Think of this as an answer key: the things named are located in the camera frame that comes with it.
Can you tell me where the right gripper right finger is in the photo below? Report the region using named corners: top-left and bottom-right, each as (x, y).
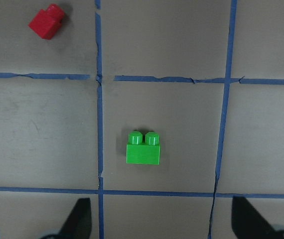
top-left (231, 196), bottom-right (276, 239)

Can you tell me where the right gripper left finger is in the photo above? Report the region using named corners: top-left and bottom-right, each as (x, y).
top-left (58, 198), bottom-right (92, 239)

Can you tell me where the green toy block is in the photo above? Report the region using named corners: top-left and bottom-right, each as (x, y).
top-left (126, 130), bottom-right (160, 165)

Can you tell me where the red toy block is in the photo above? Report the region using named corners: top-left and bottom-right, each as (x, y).
top-left (28, 3), bottom-right (65, 40)

